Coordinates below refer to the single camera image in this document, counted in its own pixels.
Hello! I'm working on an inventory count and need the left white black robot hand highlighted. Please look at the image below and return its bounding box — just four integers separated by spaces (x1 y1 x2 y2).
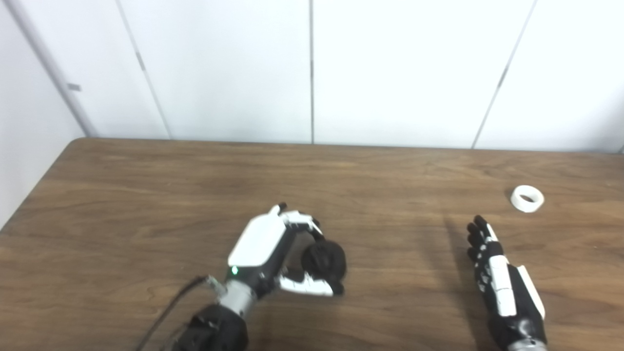
227 202 344 298

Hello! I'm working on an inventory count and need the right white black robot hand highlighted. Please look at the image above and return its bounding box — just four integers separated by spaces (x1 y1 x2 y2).
467 215 547 348

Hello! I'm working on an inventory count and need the round black stepped part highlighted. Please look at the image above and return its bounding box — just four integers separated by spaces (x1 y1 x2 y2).
301 240 348 288

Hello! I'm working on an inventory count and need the white plastic ring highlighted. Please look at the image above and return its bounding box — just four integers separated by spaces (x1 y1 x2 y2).
510 185 545 214

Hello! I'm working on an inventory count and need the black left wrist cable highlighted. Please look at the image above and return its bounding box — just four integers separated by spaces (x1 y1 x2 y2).
136 275 227 351

